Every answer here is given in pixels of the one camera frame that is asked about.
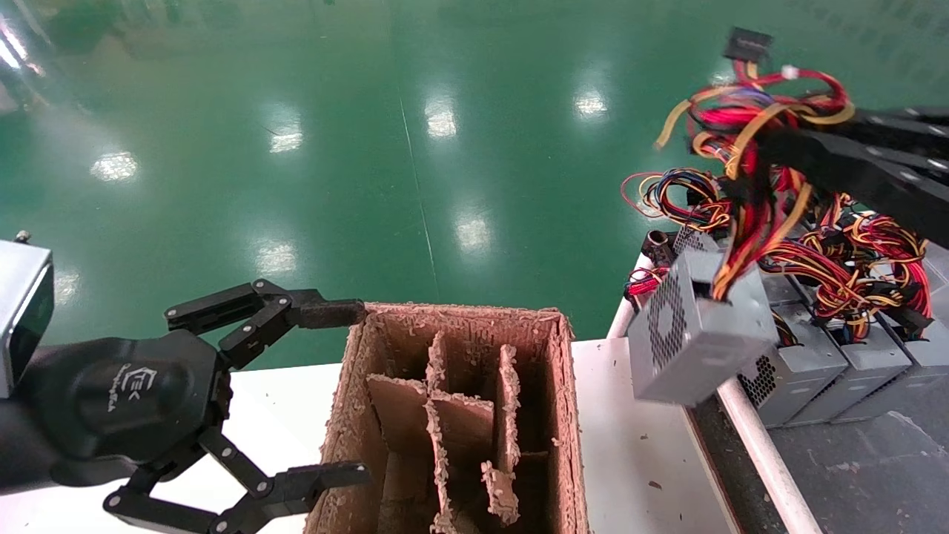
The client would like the white-framed cart with black mat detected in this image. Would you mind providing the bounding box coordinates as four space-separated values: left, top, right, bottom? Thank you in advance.
606 230 949 534

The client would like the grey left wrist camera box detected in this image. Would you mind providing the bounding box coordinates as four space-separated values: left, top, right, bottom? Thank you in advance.
0 231 55 401

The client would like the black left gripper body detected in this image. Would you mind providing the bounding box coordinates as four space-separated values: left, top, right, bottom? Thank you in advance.
0 330 232 494

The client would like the brown cardboard box with dividers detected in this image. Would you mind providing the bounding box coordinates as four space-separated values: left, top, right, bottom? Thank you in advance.
304 300 591 534

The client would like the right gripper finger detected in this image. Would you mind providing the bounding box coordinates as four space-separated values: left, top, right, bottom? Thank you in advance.
838 105 949 173
756 128 949 250

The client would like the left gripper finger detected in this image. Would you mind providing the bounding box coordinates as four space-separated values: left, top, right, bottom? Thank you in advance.
163 278 368 372
102 426 371 534

